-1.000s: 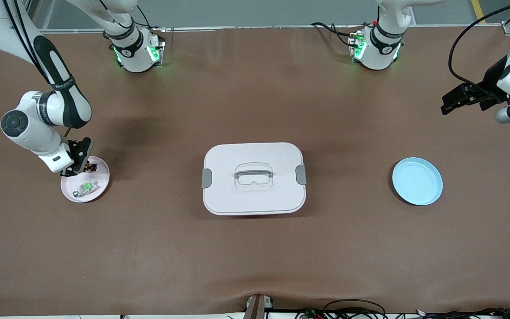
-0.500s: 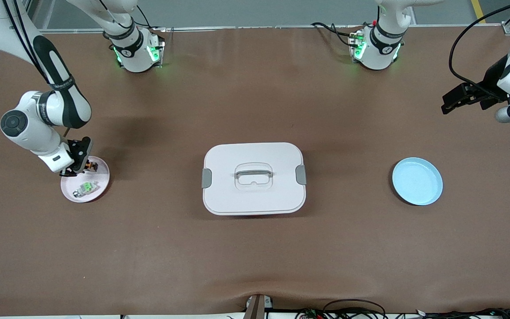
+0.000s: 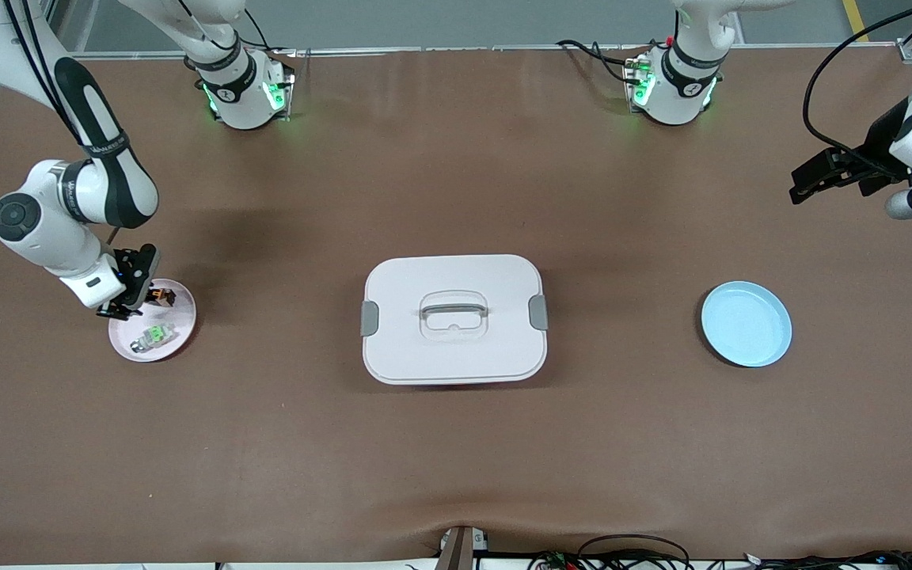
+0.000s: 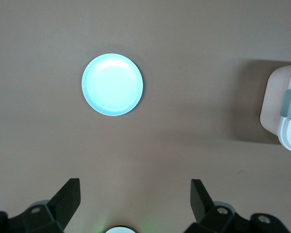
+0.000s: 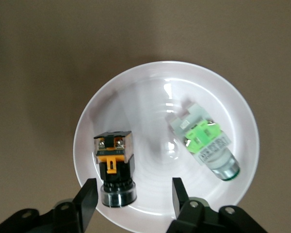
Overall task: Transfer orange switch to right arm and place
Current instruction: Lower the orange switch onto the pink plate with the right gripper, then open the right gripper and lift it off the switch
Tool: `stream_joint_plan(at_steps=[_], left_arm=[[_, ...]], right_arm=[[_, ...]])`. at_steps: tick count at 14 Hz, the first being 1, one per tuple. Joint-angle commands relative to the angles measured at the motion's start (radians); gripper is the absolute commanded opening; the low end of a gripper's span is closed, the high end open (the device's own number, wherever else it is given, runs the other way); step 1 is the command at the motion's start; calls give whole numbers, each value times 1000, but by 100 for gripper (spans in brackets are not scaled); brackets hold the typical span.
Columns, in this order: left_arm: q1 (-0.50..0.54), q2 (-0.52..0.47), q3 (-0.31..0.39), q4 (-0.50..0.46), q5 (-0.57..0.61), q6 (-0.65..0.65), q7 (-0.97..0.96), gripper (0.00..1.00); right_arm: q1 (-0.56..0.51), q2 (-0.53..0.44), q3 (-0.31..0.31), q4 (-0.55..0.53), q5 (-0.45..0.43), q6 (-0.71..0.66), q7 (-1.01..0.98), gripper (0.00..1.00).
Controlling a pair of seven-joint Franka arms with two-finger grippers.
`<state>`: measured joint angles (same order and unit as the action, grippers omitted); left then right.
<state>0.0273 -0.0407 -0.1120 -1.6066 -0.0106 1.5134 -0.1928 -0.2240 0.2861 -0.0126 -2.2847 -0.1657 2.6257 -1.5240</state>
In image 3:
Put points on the gray box latch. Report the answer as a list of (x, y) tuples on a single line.
[(370, 318), (538, 312)]

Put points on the orange and black push-button switch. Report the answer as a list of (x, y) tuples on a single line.
[(161, 298)]

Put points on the metal table edge bracket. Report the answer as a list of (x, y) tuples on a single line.
[(460, 548)]

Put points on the pink round plate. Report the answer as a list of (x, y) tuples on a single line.
[(163, 344)]

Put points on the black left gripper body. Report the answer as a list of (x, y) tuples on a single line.
[(877, 155)]

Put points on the brown table mat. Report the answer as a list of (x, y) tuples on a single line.
[(187, 443)]

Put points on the green push-button switch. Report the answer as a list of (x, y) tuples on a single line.
[(155, 336)]

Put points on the light blue round plate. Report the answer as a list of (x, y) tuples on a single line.
[(746, 324)]

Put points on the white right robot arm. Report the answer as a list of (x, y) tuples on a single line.
[(52, 229)]

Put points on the white lidded storage box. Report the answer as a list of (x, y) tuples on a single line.
[(456, 356)]

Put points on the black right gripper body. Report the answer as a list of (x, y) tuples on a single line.
[(140, 271)]

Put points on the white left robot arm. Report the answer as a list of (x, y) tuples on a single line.
[(682, 87)]

